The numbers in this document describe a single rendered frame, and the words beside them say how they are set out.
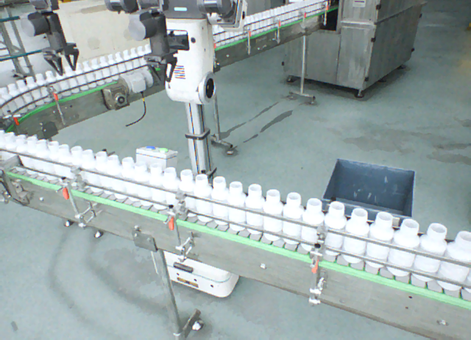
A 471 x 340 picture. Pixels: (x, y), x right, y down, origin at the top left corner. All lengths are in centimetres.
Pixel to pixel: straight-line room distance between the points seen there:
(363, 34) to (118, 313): 375
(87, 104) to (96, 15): 266
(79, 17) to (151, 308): 371
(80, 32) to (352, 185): 405
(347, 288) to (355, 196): 67
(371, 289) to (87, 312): 172
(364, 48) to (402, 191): 307
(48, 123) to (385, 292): 206
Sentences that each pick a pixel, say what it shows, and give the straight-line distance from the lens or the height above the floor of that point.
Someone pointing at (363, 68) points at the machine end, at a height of 39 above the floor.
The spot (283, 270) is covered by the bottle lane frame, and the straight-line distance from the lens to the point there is 114.
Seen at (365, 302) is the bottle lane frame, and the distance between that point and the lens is 114.
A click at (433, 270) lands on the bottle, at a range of 106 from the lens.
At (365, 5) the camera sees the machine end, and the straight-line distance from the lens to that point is 448.
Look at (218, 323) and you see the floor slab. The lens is 213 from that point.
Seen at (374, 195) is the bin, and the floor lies 79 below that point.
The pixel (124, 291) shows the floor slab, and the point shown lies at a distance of 239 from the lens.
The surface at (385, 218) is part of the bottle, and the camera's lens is 101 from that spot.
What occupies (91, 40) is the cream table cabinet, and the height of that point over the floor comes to 79.
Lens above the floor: 178
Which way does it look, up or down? 33 degrees down
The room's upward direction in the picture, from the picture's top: 4 degrees counter-clockwise
